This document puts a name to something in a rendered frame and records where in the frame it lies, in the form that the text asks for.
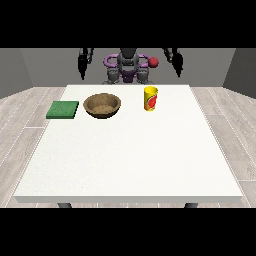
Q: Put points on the dark table leg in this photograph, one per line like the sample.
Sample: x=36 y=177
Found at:
x=64 y=205
x=191 y=205

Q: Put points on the yellow cup with melon print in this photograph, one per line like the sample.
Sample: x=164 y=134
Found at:
x=150 y=99

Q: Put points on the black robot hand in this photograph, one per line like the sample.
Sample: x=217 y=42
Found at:
x=177 y=63
x=82 y=65

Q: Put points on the green square pad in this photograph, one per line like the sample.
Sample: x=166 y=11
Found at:
x=62 y=110

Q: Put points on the grey robot trunk purple rings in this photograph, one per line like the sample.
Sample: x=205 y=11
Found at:
x=127 y=68

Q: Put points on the brown wooden bowl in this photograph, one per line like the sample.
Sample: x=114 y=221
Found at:
x=102 y=106

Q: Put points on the small red ball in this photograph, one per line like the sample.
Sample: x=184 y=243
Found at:
x=153 y=62

